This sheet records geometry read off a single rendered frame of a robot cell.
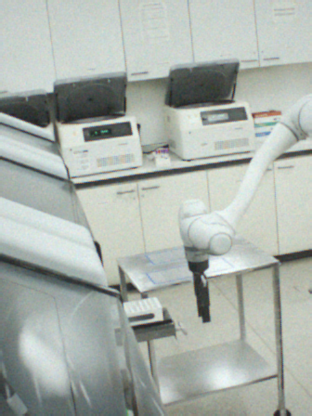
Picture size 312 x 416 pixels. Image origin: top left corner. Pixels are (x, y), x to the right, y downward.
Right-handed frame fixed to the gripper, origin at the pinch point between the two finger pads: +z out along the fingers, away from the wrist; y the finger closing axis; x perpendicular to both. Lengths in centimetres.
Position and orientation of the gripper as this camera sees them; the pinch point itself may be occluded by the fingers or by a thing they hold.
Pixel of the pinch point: (203, 311)
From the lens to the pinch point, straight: 231.2
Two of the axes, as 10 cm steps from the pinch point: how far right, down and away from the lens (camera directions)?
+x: 9.7, -1.7, 1.6
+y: 2.0, 2.3, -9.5
